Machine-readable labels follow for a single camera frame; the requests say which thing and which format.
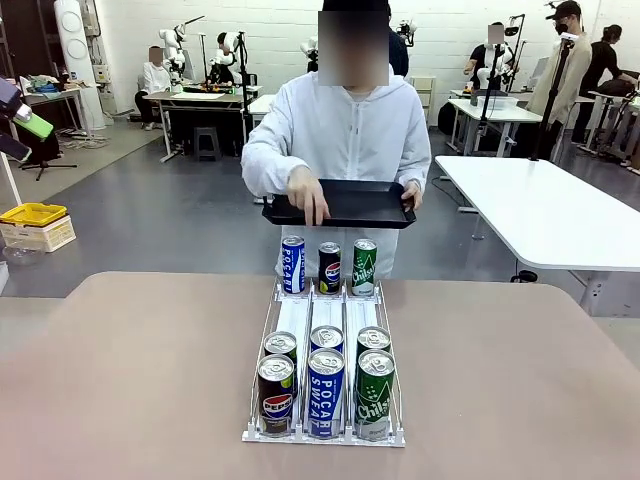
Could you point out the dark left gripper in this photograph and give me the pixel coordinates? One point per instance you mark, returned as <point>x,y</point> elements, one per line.
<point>7,100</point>

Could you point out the black plastic serving tray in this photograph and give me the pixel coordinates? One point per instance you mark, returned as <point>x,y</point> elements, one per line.
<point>360,202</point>

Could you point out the black Pepsi can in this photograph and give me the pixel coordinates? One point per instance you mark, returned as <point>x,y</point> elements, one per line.
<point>275,400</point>
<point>329,270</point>
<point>280,342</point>

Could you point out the green Chilsung cider can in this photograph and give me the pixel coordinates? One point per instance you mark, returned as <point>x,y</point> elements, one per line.
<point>364,270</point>
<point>375,400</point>
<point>373,337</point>

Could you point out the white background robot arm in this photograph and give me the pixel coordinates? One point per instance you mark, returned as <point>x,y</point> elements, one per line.
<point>172,47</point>

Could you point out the person's left forearm white sleeve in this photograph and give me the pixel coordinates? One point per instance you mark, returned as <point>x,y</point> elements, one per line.
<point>415,165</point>

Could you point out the person's right forearm white sleeve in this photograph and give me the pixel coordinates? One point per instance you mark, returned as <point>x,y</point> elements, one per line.
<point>265,167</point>

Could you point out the seated person in white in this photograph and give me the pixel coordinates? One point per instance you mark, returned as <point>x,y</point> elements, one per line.
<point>152,80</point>

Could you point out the person in white hoodie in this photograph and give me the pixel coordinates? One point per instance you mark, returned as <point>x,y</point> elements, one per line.
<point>350,130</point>

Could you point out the person in dark jacket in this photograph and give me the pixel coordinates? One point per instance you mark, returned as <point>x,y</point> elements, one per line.
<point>398,55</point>

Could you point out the person in beige jacket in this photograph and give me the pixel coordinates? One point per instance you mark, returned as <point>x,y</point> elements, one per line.
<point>560,80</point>

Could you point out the person in black clothes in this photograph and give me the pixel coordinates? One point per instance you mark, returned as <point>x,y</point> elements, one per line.
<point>602,65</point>

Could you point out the person's right hand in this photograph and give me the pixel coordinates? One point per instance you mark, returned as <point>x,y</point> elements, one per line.
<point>307,192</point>

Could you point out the person's left hand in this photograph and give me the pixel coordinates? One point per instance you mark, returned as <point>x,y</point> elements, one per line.
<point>414,192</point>

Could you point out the low black tripod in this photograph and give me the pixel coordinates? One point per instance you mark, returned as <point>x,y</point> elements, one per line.
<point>45,165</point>

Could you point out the white slanted pole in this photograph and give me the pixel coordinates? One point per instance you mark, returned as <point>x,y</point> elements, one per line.
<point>10,180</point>

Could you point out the cluttered grey side table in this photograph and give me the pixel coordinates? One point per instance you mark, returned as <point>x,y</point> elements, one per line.
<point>55,95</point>

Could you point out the cream crate with yellow lid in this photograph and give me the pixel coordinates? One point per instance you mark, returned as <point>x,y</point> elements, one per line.
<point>37,230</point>

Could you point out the white tower air conditioner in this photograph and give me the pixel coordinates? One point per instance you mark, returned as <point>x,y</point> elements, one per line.
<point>75,55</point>

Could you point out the clear plastic bowl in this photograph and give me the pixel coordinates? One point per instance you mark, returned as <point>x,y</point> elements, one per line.
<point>21,256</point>

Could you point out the grey plastic stool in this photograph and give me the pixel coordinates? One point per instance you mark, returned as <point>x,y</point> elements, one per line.
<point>206,142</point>

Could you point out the blue Pocari Sweat can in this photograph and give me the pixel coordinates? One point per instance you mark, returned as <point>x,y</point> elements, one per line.
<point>326,400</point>
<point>327,337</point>
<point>293,265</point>

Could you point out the white can dispenser rack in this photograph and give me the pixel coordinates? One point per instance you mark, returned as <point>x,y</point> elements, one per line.
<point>292,315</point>

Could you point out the beige drawer cabinet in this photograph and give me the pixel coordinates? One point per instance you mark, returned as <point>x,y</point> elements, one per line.
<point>424,97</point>

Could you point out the white background desk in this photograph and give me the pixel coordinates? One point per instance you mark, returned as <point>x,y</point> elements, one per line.
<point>495,112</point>

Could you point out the clear plastic storage bin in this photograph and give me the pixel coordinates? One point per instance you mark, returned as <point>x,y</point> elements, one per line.
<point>497,101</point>

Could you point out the black table foot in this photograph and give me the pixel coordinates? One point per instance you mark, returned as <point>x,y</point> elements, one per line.
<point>523,276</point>

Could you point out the large white table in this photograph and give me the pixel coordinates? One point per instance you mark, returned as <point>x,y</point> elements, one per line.
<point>540,210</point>

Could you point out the tall black tripod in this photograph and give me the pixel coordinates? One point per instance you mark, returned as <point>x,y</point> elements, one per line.
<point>552,110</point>

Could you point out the black camera stand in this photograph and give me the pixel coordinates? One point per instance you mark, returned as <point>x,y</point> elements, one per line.
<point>492,90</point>

